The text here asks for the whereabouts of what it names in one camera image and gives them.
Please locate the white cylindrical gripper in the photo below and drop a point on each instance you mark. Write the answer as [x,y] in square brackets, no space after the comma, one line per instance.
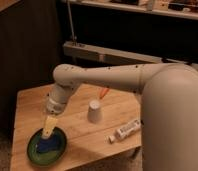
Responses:
[56,103]

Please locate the white bottle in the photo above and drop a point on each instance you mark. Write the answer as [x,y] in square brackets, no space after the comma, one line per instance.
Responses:
[125,131]

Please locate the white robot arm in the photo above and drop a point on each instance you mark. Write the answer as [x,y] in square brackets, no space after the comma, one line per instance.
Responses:
[169,107]

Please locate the blue sponge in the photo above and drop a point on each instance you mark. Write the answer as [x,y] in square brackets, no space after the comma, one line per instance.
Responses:
[46,145]

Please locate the wooden table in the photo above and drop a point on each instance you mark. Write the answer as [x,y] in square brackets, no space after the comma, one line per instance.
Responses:
[87,142]

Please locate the green plate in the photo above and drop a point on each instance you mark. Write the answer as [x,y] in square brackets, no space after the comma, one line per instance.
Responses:
[46,159]

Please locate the white upside-down cup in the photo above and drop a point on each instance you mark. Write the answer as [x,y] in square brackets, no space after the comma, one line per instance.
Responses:
[94,111]

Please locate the orange carrot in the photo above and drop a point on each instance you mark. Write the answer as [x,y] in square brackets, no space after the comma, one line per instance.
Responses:
[103,92]

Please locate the grey metal shelf beam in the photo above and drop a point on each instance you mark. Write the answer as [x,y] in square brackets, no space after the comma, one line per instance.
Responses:
[106,55]

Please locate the metal vertical pole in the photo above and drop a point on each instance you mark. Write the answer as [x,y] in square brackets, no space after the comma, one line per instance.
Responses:
[71,22]

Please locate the upper shelf with items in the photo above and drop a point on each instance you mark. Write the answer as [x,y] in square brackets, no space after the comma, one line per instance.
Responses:
[186,9]

